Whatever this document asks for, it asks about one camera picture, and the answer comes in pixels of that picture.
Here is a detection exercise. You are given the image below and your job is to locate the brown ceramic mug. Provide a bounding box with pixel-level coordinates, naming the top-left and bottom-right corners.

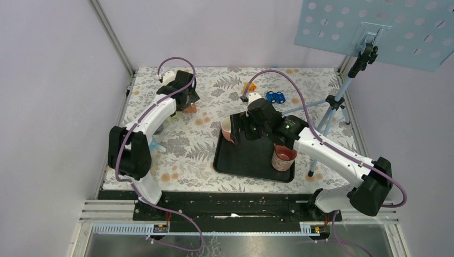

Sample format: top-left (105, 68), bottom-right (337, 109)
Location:
top-left (183, 103), bottom-right (197, 114)

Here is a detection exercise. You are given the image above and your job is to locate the light blue tripod stand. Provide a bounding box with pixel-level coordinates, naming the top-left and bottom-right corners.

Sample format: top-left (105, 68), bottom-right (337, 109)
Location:
top-left (280, 42), bottom-right (379, 177)

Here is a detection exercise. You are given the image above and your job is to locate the salmon pink ceramic mug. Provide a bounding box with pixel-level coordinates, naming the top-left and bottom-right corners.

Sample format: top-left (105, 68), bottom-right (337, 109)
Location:
top-left (221, 117), bottom-right (234, 143)

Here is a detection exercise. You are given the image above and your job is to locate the light blue perforated board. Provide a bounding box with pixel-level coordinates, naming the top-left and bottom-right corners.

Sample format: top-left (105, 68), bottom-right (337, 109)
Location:
top-left (294, 0), bottom-right (453, 72)

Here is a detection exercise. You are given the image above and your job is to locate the floral patterned tablecloth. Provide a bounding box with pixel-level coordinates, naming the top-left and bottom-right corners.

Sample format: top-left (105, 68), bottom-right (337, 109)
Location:
top-left (103, 67), bottom-right (367, 194)

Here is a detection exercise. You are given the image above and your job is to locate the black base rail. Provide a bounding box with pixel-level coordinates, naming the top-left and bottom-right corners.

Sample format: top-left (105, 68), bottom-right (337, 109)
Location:
top-left (98, 190), bottom-right (343, 233)

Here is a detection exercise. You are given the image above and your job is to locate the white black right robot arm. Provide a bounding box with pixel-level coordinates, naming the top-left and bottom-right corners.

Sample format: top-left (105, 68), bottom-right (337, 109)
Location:
top-left (229, 97), bottom-right (392, 221)

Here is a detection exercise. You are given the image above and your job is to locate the blue white ceramic mug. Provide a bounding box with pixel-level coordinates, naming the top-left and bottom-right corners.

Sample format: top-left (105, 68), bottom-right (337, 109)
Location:
top-left (149, 137), bottom-right (166, 153)

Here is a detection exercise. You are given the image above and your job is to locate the small orange toy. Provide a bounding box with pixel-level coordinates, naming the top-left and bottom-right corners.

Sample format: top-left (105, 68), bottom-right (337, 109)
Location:
top-left (244, 82), bottom-right (257, 92)

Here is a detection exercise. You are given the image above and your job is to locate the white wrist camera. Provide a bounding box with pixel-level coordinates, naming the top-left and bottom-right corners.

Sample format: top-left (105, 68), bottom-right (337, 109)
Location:
top-left (240, 92), bottom-right (262, 105)
top-left (158, 71), bottom-right (176, 85)

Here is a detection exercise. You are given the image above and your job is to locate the grey ceramic mug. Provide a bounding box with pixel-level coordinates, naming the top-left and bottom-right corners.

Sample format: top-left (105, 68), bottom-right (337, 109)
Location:
top-left (153, 124), bottom-right (164, 135)

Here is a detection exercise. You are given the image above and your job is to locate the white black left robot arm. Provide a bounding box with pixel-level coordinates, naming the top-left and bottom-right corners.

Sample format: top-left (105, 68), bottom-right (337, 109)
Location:
top-left (108, 70), bottom-right (199, 220)

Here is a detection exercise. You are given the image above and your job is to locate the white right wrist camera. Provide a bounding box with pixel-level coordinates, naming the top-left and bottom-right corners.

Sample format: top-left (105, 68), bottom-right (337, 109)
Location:
top-left (240, 92), bottom-right (262, 105)

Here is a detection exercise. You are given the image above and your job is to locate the black plastic tray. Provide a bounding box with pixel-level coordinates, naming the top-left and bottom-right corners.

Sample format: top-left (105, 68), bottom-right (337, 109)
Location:
top-left (213, 130), bottom-right (295, 183)

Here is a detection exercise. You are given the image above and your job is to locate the blue toy car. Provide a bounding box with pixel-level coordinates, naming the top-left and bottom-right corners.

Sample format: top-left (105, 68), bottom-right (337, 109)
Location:
top-left (266, 91), bottom-right (286, 104)

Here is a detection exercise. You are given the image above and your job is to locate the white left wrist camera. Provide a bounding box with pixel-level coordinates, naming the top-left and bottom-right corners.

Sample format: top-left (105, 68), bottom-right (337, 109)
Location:
top-left (158, 71), bottom-right (176, 85)

